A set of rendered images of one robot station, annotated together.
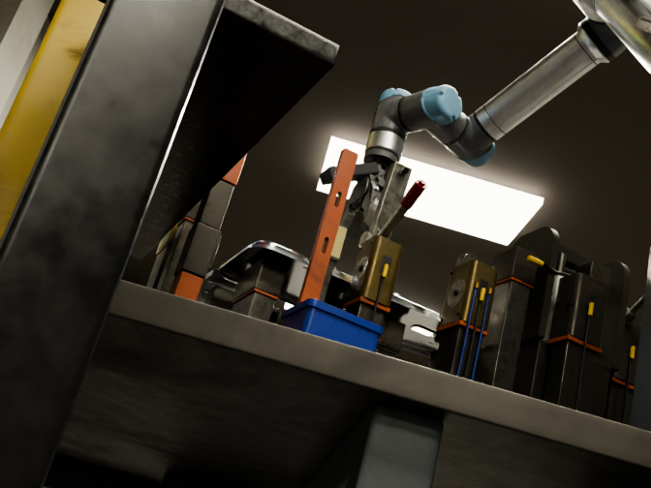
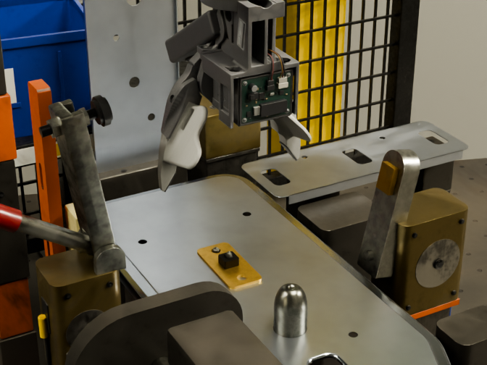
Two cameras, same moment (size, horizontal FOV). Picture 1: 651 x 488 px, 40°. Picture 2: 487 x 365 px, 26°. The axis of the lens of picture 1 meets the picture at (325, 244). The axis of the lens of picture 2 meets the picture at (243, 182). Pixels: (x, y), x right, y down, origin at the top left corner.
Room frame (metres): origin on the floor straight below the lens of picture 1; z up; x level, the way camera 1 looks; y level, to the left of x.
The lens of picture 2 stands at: (1.45, -0.97, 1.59)
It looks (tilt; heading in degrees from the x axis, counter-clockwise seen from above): 28 degrees down; 81
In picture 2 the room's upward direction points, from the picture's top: straight up
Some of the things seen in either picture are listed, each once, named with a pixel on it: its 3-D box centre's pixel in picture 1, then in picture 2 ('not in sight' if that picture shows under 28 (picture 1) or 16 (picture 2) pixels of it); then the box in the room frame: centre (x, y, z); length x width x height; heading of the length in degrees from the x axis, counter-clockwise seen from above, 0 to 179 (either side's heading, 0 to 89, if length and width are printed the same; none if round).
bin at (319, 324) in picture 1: (323, 351); not in sight; (1.11, -0.04, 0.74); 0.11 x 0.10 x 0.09; 110
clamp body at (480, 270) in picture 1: (458, 367); not in sight; (1.44, -0.28, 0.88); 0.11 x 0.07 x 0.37; 20
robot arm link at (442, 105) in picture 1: (435, 112); not in sight; (1.52, -0.14, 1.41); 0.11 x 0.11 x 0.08; 40
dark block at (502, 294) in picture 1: (496, 363); not in sight; (1.45, -0.34, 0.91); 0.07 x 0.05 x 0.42; 20
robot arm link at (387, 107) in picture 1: (393, 117); not in sight; (1.58, -0.07, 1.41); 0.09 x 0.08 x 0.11; 40
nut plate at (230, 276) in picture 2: not in sight; (228, 261); (1.57, -0.04, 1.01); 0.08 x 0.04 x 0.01; 109
